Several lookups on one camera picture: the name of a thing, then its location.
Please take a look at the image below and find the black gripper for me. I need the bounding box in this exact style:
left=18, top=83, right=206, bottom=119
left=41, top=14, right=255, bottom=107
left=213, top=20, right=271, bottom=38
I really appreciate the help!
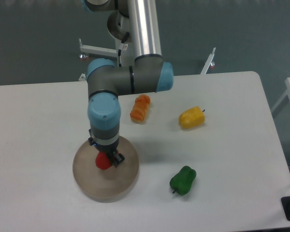
left=88, top=129, right=125, bottom=167

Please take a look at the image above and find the red toy bell pepper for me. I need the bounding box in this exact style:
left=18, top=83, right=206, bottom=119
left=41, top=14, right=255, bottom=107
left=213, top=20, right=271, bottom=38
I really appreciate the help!
left=95, top=152, right=112, bottom=170

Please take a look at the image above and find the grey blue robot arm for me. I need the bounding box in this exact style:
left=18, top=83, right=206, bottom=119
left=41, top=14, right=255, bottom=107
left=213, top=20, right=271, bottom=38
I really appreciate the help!
left=83, top=0, right=174, bottom=167

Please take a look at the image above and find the beige round plate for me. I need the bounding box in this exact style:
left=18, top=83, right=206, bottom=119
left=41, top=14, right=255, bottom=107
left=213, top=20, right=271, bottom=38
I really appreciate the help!
left=72, top=136, right=139, bottom=202

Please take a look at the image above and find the green toy bell pepper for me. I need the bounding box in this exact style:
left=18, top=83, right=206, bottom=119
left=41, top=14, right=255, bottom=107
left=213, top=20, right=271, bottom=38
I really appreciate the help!
left=169, top=166, right=197, bottom=196

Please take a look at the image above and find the yellow toy bell pepper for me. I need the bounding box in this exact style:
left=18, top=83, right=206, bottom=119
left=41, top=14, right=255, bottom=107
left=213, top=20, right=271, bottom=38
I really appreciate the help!
left=179, top=106, right=205, bottom=130

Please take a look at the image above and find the orange toy bread loaf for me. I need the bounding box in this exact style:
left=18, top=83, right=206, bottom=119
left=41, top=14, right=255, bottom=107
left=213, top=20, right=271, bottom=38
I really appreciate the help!
left=130, top=94, right=151, bottom=123

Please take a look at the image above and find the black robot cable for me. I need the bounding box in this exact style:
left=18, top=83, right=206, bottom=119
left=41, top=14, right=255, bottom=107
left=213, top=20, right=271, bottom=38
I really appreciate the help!
left=117, top=31, right=131, bottom=68

